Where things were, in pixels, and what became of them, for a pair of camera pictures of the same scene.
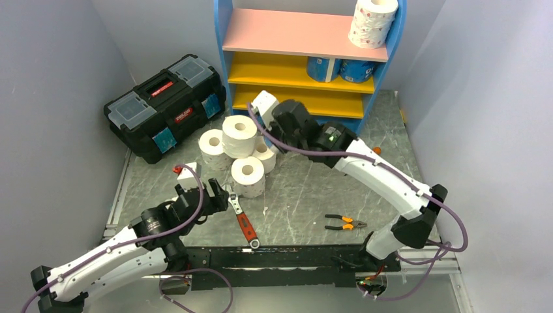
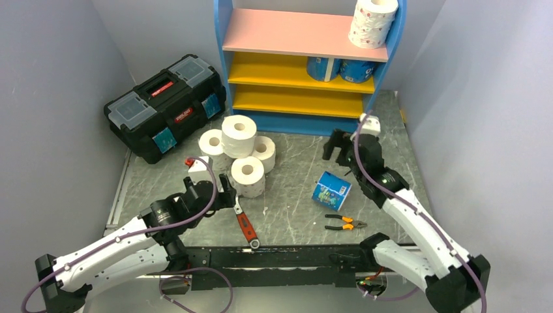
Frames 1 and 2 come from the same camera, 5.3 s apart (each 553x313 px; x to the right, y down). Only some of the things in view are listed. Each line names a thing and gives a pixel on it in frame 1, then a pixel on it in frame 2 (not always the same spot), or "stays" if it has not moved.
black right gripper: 274,126 to 338,138
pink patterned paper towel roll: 372,22 stays
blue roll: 317,68 stays
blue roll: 356,71 stays
